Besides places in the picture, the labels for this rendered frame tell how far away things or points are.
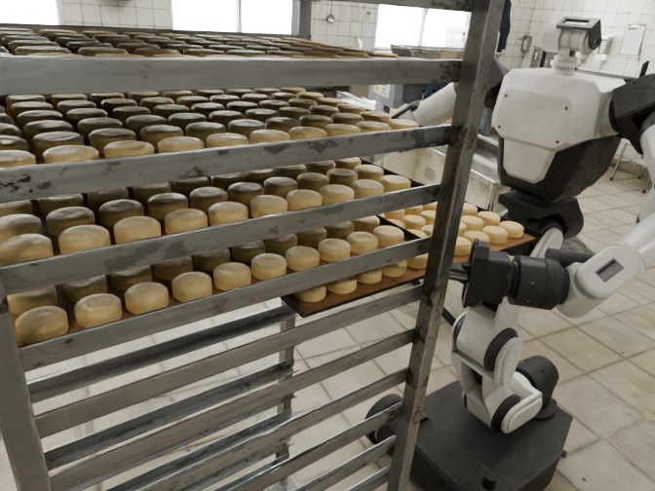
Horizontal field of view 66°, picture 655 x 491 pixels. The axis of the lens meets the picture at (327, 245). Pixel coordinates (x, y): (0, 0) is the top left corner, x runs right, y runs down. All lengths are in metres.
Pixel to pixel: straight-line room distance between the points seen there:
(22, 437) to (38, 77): 0.35
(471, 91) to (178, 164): 0.41
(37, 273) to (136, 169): 0.13
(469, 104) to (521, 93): 0.61
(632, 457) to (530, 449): 0.54
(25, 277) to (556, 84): 1.14
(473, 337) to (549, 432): 0.62
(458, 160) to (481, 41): 0.16
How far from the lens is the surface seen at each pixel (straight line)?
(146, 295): 0.64
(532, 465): 1.92
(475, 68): 0.75
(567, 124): 1.29
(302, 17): 1.09
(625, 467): 2.34
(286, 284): 0.67
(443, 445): 1.84
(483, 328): 1.54
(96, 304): 0.64
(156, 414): 1.28
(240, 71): 0.55
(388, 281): 0.85
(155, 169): 0.53
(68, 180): 0.52
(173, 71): 0.52
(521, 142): 1.37
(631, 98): 1.29
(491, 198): 2.35
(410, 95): 2.88
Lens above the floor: 1.48
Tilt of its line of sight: 25 degrees down
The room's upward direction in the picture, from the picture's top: 5 degrees clockwise
